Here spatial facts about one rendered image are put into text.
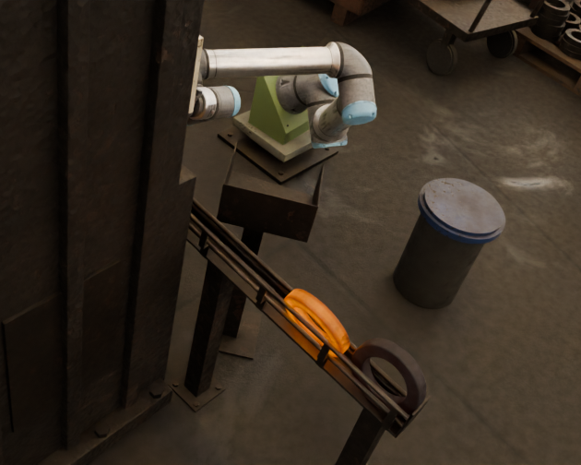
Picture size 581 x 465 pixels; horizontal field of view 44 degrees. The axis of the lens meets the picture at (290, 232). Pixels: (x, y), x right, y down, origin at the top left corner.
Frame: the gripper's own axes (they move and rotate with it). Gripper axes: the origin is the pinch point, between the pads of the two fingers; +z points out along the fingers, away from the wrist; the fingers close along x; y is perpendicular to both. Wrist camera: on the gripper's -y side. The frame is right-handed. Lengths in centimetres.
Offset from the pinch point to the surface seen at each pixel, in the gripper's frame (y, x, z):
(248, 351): -74, 36, -47
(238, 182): -15.5, 16.1, -31.7
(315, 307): -8, 69, 4
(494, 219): -10, 69, -114
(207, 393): -80, 39, -26
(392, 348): -8, 87, -2
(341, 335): -12, 77, 1
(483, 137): -20, 18, -234
